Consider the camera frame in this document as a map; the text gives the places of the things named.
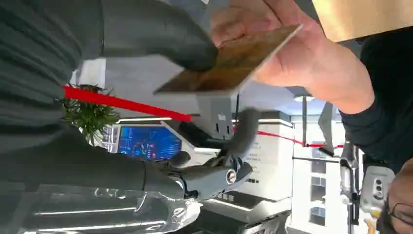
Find shiny silver plastic cover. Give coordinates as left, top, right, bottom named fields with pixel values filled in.
left=19, top=183, right=203, bottom=234

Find white sign plate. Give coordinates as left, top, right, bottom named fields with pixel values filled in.
left=78, top=58, right=107, bottom=90

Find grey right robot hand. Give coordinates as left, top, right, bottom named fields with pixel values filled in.
left=0, top=0, right=263, bottom=200

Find blue display screen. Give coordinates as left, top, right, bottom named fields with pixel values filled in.
left=117, top=125, right=183, bottom=162

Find green potted plant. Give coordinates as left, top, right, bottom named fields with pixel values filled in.
left=59, top=83, right=121, bottom=147

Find white printed cabinet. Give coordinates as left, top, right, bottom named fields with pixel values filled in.
left=233, top=118, right=295, bottom=201

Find person's head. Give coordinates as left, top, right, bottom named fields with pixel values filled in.
left=376, top=157, right=413, bottom=234

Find white shelf unit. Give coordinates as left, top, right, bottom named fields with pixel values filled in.
left=291, top=122, right=343, bottom=234

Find eyeglasses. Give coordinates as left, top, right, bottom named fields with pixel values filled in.
left=386, top=201, right=413, bottom=227

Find grey white console desk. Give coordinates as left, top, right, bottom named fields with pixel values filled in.
left=193, top=190, right=293, bottom=234

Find wooden box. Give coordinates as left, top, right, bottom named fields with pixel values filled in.
left=311, top=0, right=413, bottom=43

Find ribbed grey right arm sleeve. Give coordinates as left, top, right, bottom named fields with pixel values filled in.
left=0, top=0, right=105, bottom=155

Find red barrier ribbon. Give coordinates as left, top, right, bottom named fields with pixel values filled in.
left=63, top=85, right=345, bottom=149

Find grey pillar bracket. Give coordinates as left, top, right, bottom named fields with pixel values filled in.
left=193, top=94, right=238, bottom=140

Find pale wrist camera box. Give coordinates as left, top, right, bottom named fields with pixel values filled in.
left=360, top=165, right=396, bottom=216

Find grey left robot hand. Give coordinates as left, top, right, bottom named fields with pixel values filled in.
left=363, top=210, right=380, bottom=234

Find person's hand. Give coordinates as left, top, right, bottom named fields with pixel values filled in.
left=209, top=0, right=375, bottom=115

